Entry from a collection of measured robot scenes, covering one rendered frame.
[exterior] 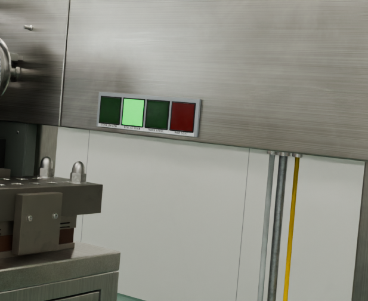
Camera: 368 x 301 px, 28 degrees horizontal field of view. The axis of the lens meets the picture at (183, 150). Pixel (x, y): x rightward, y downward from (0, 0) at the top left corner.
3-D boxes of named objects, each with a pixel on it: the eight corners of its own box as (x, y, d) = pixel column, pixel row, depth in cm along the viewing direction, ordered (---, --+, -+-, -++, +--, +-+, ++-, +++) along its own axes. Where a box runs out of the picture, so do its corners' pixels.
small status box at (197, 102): (95, 126, 151) (98, 91, 151) (98, 126, 152) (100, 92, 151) (195, 137, 137) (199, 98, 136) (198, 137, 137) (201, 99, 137)
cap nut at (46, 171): (33, 176, 160) (34, 155, 159) (46, 176, 163) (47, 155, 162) (45, 178, 157) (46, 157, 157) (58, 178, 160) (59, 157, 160)
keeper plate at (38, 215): (11, 253, 137) (15, 193, 137) (51, 248, 145) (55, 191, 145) (20, 255, 136) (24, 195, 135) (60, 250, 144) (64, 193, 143)
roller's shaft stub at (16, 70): (-19, 79, 163) (-17, 58, 162) (6, 81, 168) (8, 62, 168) (-6, 79, 160) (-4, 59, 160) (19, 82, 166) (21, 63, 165)
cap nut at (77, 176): (64, 181, 154) (66, 160, 154) (77, 181, 157) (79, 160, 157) (77, 184, 152) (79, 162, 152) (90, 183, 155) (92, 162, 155)
